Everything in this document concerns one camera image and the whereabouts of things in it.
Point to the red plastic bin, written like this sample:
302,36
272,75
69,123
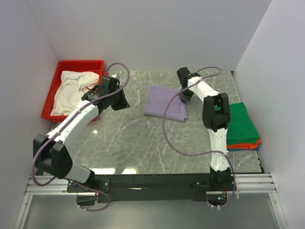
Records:
95,66

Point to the orange t shirt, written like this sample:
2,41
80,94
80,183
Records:
258,142

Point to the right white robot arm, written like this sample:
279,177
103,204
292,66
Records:
216,118

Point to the black base beam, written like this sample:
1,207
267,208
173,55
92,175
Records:
146,187

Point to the aluminium frame rail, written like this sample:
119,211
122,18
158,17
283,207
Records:
131,149

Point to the green t shirt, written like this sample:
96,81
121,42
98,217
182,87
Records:
241,129

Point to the lavender t shirt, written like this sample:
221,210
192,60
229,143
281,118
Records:
159,98

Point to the white crumpled t shirt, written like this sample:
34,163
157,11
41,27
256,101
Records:
73,86

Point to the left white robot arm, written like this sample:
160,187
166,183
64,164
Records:
50,152

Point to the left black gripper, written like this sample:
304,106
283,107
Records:
124,104

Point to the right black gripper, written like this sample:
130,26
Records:
185,98

